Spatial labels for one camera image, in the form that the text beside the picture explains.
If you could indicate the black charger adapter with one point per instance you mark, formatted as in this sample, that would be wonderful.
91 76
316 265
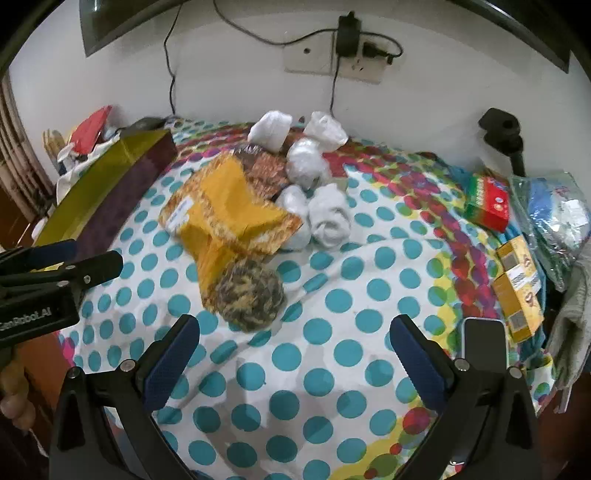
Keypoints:
347 34

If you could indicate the small plastic-wrapped white sock roll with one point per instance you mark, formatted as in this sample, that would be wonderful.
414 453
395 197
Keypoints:
293 201

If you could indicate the red and green carton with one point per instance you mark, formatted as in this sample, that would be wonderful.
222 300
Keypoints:
489 203

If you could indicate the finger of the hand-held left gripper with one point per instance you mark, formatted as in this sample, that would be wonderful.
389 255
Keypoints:
55 253
99 267

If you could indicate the red plastic bag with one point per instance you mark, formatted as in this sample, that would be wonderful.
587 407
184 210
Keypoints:
90 129

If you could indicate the white ribbed sock roll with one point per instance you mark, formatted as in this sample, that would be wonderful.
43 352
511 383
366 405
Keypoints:
328 217

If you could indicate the black clamp stand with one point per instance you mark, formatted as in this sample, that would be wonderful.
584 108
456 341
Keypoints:
501 127

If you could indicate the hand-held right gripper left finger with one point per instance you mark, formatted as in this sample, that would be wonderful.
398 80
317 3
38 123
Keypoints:
170 367

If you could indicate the black power plug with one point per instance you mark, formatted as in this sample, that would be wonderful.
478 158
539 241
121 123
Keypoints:
376 53

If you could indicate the clear bag with blue items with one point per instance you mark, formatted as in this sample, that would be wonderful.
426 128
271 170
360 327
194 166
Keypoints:
549 217

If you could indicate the polka dot blanket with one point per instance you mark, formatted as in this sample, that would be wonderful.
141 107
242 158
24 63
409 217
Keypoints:
323 332

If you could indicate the small yellow foil packet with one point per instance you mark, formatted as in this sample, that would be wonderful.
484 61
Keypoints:
214 267

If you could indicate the wooden slatted panel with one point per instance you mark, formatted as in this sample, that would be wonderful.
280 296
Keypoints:
18 152

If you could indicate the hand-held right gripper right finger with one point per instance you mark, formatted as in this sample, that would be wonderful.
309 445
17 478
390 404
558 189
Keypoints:
418 367

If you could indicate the dark grey pouch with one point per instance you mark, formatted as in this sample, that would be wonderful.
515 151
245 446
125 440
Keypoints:
147 123

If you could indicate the yellow and black yarn ball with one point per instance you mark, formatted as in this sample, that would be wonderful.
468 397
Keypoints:
251 295

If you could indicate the grey cloth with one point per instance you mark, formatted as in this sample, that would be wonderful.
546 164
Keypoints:
572 323

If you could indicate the brown patterned snack packet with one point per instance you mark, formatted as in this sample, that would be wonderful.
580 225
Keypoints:
265 173

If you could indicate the person's left hand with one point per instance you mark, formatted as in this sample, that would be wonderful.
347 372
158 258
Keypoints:
16 401

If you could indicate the black smartphone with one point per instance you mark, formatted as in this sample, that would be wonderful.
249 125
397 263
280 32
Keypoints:
484 339

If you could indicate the white folded sock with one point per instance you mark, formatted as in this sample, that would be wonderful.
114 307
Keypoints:
325 129

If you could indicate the large yellow foil packet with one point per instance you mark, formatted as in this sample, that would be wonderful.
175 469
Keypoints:
226 203

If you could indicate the dark picture frame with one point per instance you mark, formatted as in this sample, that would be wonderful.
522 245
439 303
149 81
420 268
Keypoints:
115 23

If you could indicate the yellow carton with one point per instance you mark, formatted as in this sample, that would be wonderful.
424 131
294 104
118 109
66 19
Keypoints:
516 256
519 307

